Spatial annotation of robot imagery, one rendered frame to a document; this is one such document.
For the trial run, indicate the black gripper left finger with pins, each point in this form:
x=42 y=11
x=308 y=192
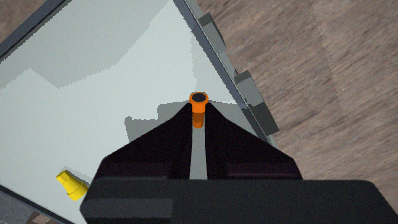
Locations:
x=157 y=152

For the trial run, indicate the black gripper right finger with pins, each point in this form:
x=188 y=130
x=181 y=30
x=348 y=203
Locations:
x=242 y=155

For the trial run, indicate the yellow wire connector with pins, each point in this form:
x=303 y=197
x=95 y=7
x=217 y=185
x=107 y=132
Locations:
x=75 y=188

